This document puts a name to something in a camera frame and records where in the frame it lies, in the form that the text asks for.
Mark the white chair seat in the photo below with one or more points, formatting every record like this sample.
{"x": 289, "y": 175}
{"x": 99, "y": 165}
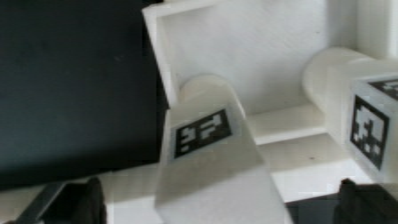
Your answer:
{"x": 289, "y": 48}

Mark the white U-shaped obstacle fence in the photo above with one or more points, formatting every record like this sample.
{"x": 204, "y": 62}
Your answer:
{"x": 207, "y": 188}

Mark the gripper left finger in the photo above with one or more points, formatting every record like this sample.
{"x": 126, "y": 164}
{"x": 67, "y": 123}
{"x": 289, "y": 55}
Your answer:
{"x": 67, "y": 204}

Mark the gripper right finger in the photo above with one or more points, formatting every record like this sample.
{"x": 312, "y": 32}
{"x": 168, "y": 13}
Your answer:
{"x": 360, "y": 205}

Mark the white chair leg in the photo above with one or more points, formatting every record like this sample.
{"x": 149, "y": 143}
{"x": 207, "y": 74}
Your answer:
{"x": 206, "y": 118}
{"x": 360, "y": 110}

